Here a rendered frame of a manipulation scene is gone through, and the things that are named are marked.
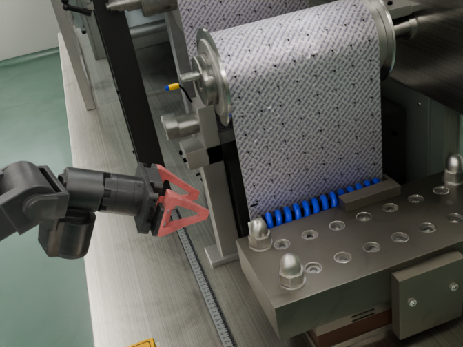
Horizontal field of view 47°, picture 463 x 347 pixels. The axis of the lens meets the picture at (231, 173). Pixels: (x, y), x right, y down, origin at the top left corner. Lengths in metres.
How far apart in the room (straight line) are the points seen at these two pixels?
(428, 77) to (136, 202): 0.49
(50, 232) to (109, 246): 0.36
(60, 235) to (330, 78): 0.44
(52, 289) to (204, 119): 1.86
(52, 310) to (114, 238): 1.39
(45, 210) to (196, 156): 0.27
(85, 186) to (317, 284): 0.33
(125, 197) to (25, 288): 1.96
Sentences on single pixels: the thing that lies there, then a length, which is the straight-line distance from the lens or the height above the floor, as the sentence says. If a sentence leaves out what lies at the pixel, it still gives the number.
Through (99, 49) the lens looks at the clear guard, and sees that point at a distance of 1.77.
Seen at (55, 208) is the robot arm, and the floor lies 1.19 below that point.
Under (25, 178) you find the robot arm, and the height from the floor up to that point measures 1.23.
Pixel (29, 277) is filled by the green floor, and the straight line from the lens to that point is 2.74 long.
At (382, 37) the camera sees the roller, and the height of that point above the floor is 1.26.
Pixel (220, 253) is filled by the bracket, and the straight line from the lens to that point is 0.98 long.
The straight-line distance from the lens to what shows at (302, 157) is 0.83.
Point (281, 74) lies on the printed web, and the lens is 0.77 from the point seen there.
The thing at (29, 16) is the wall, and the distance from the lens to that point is 6.35.
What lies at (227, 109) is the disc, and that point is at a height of 1.22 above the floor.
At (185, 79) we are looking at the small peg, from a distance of 0.77.
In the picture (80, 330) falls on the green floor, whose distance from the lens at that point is 2.33.
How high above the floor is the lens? 1.52
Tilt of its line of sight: 30 degrees down
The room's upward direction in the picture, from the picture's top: 11 degrees counter-clockwise
